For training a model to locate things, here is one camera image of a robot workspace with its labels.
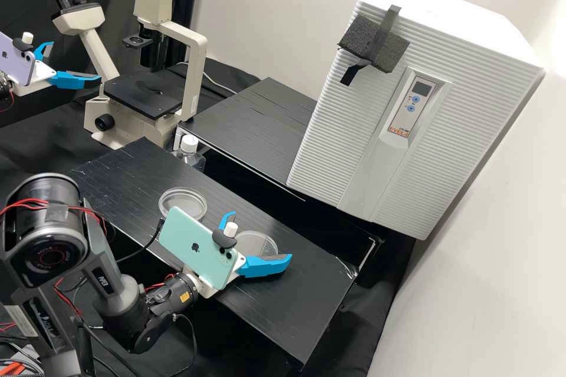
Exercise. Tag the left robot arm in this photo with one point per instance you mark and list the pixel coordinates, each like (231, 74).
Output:
(3, 85)

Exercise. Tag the right wrist camera phone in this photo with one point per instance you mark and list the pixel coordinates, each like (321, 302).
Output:
(190, 240)

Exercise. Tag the petri dish lid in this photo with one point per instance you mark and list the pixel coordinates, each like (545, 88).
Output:
(256, 242)

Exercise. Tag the black platform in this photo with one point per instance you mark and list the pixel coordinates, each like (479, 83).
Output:
(247, 129)
(132, 182)

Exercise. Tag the cream microscope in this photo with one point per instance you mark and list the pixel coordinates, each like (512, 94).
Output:
(194, 67)

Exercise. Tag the petri dish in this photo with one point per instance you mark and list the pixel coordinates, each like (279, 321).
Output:
(185, 200)

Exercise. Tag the wrist camera phone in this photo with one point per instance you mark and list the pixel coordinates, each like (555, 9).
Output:
(190, 240)
(15, 63)

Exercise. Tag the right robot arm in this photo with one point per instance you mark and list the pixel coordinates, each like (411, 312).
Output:
(44, 227)

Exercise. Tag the left wrist camera phone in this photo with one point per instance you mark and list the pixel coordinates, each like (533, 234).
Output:
(15, 63)

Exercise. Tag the white-capped bottle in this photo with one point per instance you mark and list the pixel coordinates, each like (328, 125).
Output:
(189, 143)

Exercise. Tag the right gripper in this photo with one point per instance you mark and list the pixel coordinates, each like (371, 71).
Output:
(212, 289)

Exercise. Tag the incubator door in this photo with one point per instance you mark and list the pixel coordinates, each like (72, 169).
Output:
(336, 129)

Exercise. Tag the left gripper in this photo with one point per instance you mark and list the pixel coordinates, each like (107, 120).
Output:
(40, 74)

